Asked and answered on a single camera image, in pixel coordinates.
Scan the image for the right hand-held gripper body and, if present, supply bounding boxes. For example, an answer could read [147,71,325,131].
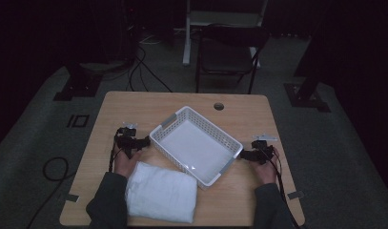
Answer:
[250,134,278,165]

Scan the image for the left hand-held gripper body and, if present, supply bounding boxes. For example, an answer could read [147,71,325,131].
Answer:
[114,121,142,159]

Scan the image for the white plastic basket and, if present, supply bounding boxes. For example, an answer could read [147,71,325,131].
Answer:
[149,105,244,189]

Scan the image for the person's left hand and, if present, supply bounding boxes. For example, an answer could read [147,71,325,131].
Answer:
[113,148,144,179]

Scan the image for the person's right hand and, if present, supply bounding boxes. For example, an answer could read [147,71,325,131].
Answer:
[249,146,280,186]

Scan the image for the white folded cloth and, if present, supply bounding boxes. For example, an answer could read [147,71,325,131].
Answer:
[125,160,198,224]

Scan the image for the black stand base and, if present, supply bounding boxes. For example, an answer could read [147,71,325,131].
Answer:
[283,0,332,114]
[52,60,104,102]

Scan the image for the black folding chair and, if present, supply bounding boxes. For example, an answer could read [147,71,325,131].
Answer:
[194,23,271,95]

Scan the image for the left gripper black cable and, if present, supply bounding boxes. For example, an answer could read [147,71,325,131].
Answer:
[108,132,120,174]

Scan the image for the looped black floor cable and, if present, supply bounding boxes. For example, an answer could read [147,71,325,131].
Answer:
[25,156,77,229]

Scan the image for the white floor cable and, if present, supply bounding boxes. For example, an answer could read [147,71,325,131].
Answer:
[138,33,166,46]

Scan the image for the white metal stand frame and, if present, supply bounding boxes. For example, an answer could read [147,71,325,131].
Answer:
[181,0,270,70]

